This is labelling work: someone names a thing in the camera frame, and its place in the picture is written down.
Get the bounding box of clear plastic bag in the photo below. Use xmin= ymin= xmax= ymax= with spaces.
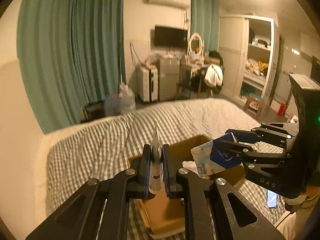
xmin=119 ymin=84 xmax=136 ymax=114

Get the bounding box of white round mirror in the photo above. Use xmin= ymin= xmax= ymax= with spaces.
xmin=187 ymin=32 xmax=204 ymax=58

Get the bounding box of blue white tissue packet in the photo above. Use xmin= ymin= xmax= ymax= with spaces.
xmin=190 ymin=133 xmax=244 ymax=178

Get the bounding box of bed with striped sheet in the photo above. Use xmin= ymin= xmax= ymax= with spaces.
xmin=46 ymin=97 xmax=295 ymax=240

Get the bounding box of white garment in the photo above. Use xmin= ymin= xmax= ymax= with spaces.
xmin=204 ymin=64 xmax=223 ymax=88

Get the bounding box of white suitcase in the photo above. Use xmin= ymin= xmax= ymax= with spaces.
xmin=137 ymin=66 xmax=158 ymax=103

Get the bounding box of dark wooden chair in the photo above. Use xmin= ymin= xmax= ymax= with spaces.
xmin=176 ymin=62 xmax=202 ymax=99

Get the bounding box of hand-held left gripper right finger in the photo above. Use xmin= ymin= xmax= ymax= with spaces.
xmin=162 ymin=144 xmax=287 ymax=240

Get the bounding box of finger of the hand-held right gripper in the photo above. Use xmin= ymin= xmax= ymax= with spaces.
xmin=219 ymin=139 xmax=293 ymax=171
xmin=225 ymin=122 xmax=299 ymax=151

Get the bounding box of white wardrobe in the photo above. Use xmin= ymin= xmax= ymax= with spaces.
xmin=219 ymin=15 xmax=275 ymax=103

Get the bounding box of wall television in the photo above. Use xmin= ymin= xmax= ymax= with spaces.
xmin=154 ymin=25 xmax=188 ymax=48

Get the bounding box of wide teal curtain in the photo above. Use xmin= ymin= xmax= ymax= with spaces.
xmin=17 ymin=0 xmax=127 ymax=134

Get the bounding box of black clothing pile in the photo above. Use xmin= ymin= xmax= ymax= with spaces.
xmin=191 ymin=51 xmax=225 ymax=96

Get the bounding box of clear water jug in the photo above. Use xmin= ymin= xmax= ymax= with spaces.
xmin=104 ymin=92 xmax=122 ymax=117

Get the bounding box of narrow teal curtain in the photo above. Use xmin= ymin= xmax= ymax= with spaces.
xmin=190 ymin=0 xmax=220 ymax=55

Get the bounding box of small grey fridge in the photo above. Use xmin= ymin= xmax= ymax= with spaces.
xmin=158 ymin=58 xmax=180 ymax=102

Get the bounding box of black smartphone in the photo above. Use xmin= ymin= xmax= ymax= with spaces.
xmin=266 ymin=189 xmax=278 ymax=208

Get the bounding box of small wooden stool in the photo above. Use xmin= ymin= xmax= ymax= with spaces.
xmin=243 ymin=95 xmax=266 ymax=120

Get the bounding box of dark bedside box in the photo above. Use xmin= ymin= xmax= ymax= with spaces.
xmin=83 ymin=101 xmax=105 ymax=123

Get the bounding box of cardboard box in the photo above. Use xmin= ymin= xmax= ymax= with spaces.
xmin=127 ymin=135 xmax=247 ymax=235

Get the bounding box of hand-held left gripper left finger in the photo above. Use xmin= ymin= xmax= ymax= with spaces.
xmin=25 ymin=144 xmax=153 ymax=240

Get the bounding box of white cream tube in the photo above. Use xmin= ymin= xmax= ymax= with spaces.
xmin=149 ymin=121 xmax=164 ymax=195

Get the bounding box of person's right hand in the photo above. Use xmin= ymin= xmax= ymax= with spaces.
xmin=284 ymin=186 xmax=320 ymax=214

